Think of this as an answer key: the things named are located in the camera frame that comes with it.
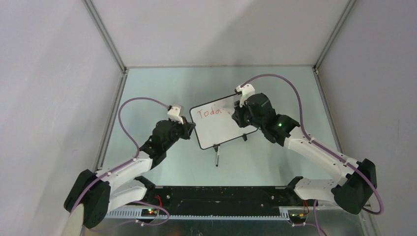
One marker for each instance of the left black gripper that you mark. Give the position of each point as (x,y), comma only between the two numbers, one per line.
(186,133)

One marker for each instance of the aluminium frame rail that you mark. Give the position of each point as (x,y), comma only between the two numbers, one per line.
(104,33)

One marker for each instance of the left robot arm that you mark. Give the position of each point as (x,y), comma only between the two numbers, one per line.
(104,191)

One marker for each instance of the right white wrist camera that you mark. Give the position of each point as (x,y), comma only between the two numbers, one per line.
(245,91)

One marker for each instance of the black whiteboard marker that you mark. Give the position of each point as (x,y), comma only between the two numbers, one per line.
(217,148)

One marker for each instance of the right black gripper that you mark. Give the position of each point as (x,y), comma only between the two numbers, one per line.
(237,115)

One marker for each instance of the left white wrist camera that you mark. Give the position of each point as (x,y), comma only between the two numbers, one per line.
(175,113)

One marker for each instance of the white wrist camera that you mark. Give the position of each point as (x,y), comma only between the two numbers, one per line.
(245,91)
(175,113)

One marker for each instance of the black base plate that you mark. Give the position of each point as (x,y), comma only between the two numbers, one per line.
(229,201)

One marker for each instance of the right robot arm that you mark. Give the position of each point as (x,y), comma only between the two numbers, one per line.
(352,182)

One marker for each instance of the white board black frame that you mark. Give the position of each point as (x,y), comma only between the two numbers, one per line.
(214,123)

